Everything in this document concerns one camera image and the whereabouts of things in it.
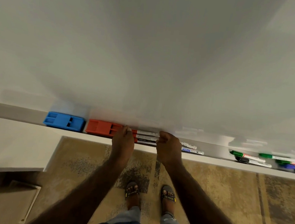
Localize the person's left hand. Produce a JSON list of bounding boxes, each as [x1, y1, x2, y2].
[[110, 124, 137, 164]]

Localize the person's right hand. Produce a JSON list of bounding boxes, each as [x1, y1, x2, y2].
[[154, 131, 185, 170]]

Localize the red-capped markers group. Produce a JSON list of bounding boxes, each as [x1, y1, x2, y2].
[[131, 129, 160, 138], [133, 138, 158, 146], [132, 133, 159, 142]]

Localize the red whiteboard eraser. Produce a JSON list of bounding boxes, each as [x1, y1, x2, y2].
[[84, 118, 124, 139]]

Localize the blue whiteboard eraser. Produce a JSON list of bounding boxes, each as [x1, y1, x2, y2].
[[42, 111, 87, 133]]

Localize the white whiteboard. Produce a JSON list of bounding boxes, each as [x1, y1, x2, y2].
[[0, 0, 295, 158]]

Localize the grey whiteboard tray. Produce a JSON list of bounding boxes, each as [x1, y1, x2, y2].
[[0, 103, 295, 174]]

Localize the person's right forearm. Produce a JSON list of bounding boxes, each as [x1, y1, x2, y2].
[[157, 161, 261, 224]]

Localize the person's left forearm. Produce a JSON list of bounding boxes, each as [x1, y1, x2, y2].
[[25, 148, 131, 224]]

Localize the person's right foot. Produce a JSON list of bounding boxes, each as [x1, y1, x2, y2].
[[158, 184, 178, 216]]

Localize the person's foot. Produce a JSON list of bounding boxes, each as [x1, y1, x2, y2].
[[158, 184, 178, 216], [123, 180, 143, 211]]

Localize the person's left foot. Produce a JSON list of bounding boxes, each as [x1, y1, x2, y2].
[[123, 180, 143, 211]]

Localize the black yellow-trim sandal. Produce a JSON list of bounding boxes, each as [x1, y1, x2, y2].
[[124, 180, 141, 201], [160, 184, 178, 203]]

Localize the grey trousers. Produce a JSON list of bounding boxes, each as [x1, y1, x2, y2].
[[106, 204, 190, 224]]

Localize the white ledge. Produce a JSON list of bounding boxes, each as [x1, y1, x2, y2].
[[0, 100, 295, 201]]

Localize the beige planter box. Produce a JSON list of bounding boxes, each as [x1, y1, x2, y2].
[[0, 179, 42, 224]]

